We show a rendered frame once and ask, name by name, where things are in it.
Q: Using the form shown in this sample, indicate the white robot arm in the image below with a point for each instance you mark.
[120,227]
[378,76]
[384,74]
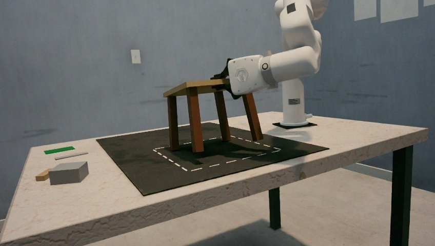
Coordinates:
[301,54]

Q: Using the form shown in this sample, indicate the tan wooden block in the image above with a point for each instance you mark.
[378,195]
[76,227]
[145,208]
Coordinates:
[43,176]

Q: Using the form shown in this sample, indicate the dark brown work mat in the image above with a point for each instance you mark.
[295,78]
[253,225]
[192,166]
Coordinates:
[152,173]

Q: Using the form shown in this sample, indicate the tan wooden stool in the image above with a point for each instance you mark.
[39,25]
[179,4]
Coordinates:
[191,89]

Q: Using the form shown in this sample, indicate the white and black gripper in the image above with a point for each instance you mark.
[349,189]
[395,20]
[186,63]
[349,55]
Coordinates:
[244,74]

